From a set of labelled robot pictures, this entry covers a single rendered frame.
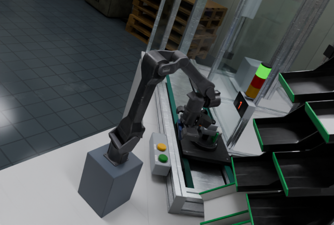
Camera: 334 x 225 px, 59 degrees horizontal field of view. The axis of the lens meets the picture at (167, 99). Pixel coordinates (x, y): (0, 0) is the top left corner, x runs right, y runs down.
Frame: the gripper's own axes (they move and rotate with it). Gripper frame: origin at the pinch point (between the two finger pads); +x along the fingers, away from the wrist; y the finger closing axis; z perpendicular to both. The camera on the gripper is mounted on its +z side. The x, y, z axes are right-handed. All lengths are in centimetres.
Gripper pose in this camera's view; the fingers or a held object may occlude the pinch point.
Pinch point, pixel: (182, 132)
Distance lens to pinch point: 116.7
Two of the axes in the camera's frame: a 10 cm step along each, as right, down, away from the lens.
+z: 9.4, 2.2, 2.5
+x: -3.1, 8.2, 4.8
